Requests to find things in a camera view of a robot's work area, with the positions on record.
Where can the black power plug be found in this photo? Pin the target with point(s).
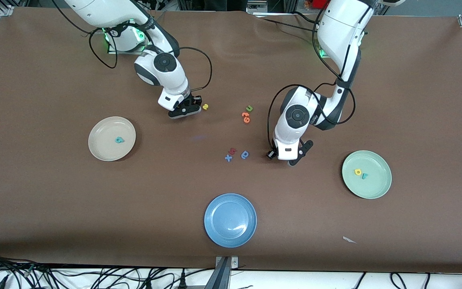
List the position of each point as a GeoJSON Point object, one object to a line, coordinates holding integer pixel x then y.
{"type": "Point", "coordinates": [148, 285]}
{"type": "Point", "coordinates": [182, 283]}

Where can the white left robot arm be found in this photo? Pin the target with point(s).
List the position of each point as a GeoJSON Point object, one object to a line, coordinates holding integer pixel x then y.
{"type": "Point", "coordinates": [341, 28]}

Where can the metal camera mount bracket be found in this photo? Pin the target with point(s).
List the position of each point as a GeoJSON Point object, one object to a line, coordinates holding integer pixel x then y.
{"type": "Point", "coordinates": [225, 273]}

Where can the beige brown plate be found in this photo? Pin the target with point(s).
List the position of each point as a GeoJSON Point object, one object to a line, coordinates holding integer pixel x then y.
{"type": "Point", "coordinates": [106, 144]}

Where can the green plate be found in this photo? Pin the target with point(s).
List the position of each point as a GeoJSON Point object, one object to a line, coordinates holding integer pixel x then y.
{"type": "Point", "coordinates": [371, 184]}

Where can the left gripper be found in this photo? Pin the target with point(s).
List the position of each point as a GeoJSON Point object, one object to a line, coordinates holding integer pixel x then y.
{"type": "Point", "coordinates": [271, 154]}

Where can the orange letter e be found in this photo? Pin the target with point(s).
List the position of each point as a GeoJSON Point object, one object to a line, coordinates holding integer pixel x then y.
{"type": "Point", "coordinates": [246, 117]}

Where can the red box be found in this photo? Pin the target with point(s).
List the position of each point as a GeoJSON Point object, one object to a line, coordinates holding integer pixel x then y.
{"type": "Point", "coordinates": [317, 4]}

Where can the teal letter b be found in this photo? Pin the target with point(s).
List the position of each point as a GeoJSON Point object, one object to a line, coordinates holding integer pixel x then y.
{"type": "Point", "coordinates": [119, 139]}

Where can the blue letter a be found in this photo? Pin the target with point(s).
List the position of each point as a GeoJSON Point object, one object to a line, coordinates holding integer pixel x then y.
{"type": "Point", "coordinates": [245, 154]}

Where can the brown table cover sheet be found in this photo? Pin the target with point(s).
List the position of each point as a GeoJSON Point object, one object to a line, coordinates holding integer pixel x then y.
{"type": "Point", "coordinates": [54, 200]}

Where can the white paper scrap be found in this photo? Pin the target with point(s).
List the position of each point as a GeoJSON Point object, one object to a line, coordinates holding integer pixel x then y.
{"type": "Point", "coordinates": [349, 239]}

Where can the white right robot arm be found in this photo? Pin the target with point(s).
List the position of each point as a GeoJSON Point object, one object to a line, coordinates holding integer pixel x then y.
{"type": "Point", "coordinates": [167, 76]}

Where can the blue plate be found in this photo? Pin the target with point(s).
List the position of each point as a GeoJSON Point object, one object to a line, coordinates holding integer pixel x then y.
{"type": "Point", "coordinates": [230, 220]}

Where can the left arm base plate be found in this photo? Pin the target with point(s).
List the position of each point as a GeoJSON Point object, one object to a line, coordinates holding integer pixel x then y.
{"type": "Point", "coordinates": [322, 54]}

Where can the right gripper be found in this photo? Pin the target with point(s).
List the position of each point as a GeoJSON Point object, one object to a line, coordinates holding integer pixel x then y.
{"type": "Point", "coordinates": [194, 99]}

